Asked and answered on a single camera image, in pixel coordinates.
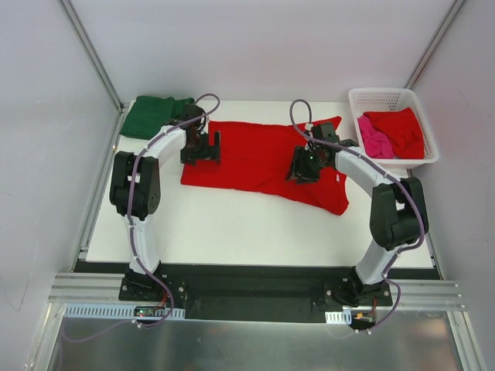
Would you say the folded green t shirt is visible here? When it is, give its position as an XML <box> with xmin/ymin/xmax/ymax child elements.
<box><xmin>120</xmin><ymin>96</ymin><xmax>194</xmax><ymax>140</ymax></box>

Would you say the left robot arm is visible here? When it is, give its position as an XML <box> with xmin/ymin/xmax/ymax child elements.
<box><xmin>109</xmin><ymin>103</ymin><xmax>220</xmax><ymax>303</ymax></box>

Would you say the right aluminium frame post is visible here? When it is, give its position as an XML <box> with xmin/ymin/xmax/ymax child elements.
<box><xmin>404</xmin><ymin>0</ymin><xmax>469</xmax><ymax>90</ymax></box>

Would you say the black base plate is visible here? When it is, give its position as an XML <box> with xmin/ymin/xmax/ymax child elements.
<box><xmin>118</xmin><ymin>264</ymin><xmax>392</xmax><ymax>323</ymax></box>

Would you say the right white cable duct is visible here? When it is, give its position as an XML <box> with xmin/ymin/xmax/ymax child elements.
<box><xmin>325</xmin><ymin>310</ymin><xmax>352</xmax><ymax>325</ymax></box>

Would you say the left aluminium frame post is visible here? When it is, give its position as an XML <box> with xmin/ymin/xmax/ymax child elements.
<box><xmin>56</xmin><ymin>0</ymin><xmax>125</xmax><ymax>113</ymax></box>

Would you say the red t shirt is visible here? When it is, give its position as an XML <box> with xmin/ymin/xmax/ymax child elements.
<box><xmin>364</xmin><ymin>107</ymin><xmax>425</xmax><ymax>160</ymax></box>
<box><xmin>181</xmin><ymin>121</ymin><xmax>349</xmax><ymax>216</ymax></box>

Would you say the white plastic basket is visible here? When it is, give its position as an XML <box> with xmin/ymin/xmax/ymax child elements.
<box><xmin>348</xmin><ymin>88</ymin><xmax>439</xmax><ymax>169</ymax></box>

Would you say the red t shirt in basket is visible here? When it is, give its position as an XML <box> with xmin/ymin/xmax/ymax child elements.
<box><xmin>364</xmin><ymin>107</ymin><xmax>425</xmax><ymax>160</ymax></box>

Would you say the pink t shirt in basket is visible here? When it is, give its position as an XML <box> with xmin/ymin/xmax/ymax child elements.
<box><xmin>358</xmin><ymin>116</ymin><xmax>394</xmax><ymax>159</ymax></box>

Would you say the left white cable duct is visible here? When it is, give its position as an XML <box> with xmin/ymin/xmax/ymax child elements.
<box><xmin>65</xmin><ymin>304</ymin><xmax>186</xmax><ymax>321</ymax></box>

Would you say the aluminium frame post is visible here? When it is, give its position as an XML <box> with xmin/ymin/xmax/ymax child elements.
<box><xmin>56</xmin><ymin>0</ymin><xmax>125</xmax><ymax>113</ymax></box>
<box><xmin>404</xmin><ymin>0</ymin><xmax>469</xmax><ymax>90</ymax></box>

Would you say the white cable duct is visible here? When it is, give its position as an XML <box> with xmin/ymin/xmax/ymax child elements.
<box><xmin>65</xmin><ymin>304</ymin><xmax>186</xmax><ymax>321</ymax></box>
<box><xmin>325</xmin><ymin>310</ymin><xmax>352</xmax><ymax>325</ymax></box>

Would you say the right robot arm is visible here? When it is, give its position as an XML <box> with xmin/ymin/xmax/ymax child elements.
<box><xmin>286</xmin><ymin>123</ymin><xmax>428</xmax><ymax>307</ymax></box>

